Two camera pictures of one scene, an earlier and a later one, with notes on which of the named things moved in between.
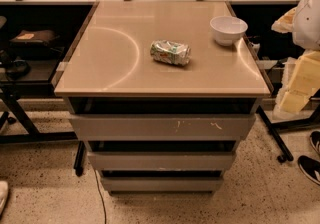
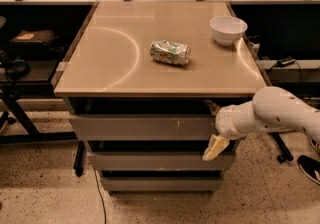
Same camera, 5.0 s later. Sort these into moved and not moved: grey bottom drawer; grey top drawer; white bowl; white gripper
Moved: white gripper
Not moved: white bowl; grey top drawer; grey bottom drawer
